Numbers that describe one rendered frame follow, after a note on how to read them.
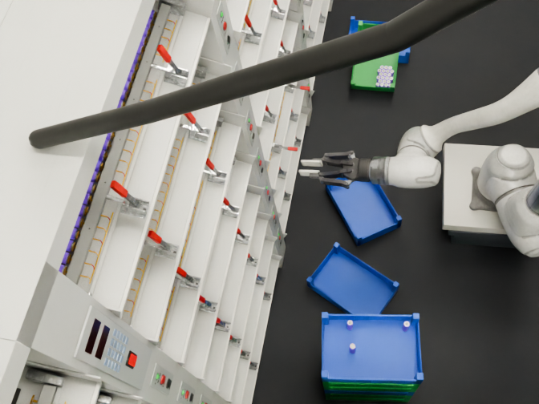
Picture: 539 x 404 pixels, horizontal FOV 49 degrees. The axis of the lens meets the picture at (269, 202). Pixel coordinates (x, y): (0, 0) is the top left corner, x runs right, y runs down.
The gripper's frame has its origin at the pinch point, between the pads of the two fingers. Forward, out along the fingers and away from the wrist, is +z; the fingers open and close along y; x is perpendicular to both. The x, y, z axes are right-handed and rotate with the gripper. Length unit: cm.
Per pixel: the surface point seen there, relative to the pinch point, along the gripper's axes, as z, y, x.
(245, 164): 9.1, 16.9, -30.4
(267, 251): 18.8, 20.5, 26.7
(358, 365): -21, 58, 22
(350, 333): -17, 48, 22
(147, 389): 1, 84, -66
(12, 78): 7, 52, -114
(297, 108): 19, -43, 27
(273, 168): 15.8, -3.5, 7.6
